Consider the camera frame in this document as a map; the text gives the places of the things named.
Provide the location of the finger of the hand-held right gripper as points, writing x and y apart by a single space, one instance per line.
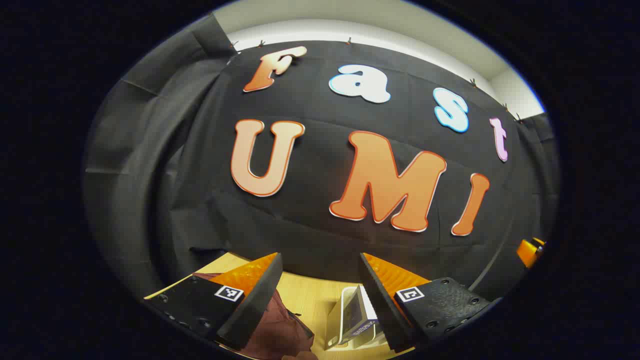
527 251

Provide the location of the black backdrop cloth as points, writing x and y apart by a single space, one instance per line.
320 150

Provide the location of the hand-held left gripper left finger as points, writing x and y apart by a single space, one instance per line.
257 305

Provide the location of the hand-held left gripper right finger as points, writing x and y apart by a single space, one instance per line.
380 305

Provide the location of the white plastic bookshelf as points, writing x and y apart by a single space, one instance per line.
335 320

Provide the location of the blue cover book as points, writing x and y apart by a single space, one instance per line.
357 312

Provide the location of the maroon schoolbag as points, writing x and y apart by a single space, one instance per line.
280 330

